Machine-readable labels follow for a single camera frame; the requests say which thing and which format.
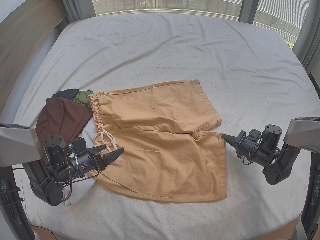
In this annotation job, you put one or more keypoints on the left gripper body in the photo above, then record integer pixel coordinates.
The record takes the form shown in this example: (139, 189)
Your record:
(90, 161)

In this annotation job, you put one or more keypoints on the pale blue garment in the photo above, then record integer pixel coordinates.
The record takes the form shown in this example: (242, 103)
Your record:
(80, 191)

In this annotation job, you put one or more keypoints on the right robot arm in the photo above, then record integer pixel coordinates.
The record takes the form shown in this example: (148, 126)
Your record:
(272, 136)

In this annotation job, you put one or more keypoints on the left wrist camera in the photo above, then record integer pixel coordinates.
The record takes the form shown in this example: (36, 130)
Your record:
(78, 145)

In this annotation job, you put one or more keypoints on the bed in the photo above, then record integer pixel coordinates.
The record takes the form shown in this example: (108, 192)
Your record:
(175, 46)

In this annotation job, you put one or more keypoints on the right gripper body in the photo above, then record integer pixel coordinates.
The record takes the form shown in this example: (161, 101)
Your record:
(246, 147)

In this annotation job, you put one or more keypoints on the dark brown garment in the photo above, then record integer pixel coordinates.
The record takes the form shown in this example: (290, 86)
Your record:
(60, 119)

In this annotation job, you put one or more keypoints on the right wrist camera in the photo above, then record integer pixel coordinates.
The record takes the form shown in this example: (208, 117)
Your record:
(255, 134)

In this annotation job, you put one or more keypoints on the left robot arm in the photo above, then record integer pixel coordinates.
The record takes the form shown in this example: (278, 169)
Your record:
(17, 146)

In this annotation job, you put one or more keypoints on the olive green garment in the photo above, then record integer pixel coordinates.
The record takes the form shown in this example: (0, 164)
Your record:
(83, 99)

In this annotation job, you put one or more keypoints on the grey-green curtain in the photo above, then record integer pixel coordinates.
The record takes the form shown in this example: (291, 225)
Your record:
(75, 1)
(310, 34)

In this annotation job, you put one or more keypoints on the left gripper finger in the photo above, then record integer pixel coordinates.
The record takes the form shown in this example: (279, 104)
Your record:
(100, 149)
(112, 157)

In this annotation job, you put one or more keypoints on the dark blue garment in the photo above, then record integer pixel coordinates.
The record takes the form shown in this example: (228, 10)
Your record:
(65, 94)

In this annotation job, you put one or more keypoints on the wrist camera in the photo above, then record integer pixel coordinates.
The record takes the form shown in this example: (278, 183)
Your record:
(255, 134)
(78, 145)

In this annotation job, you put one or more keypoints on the tan shorts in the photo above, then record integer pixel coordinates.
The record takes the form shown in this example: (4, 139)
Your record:
(162, 146)

